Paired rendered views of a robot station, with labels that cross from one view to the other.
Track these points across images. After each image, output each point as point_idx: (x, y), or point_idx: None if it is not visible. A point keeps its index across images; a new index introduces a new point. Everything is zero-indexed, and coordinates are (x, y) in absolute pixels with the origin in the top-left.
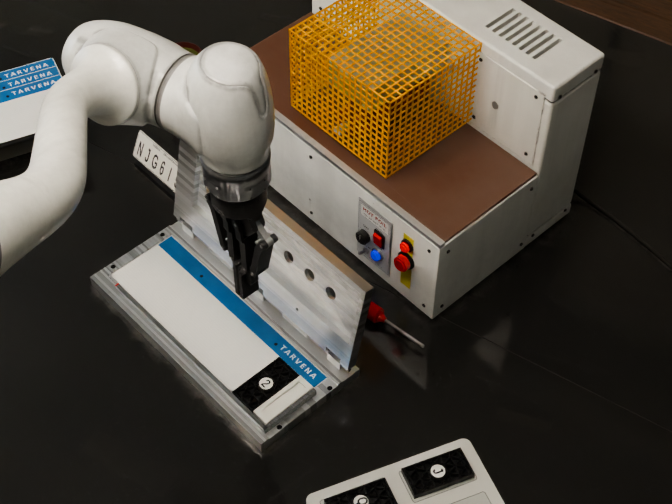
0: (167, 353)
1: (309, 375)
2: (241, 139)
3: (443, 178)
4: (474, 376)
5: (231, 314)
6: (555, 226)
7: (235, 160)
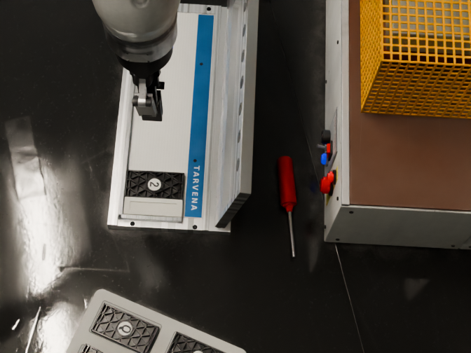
0: (120, 102)
1: (191, 204)
2: (109, 10)
3: (410, 150)
4: (307, 312)
5: (190, 111)
6: None
7: (106, 22)
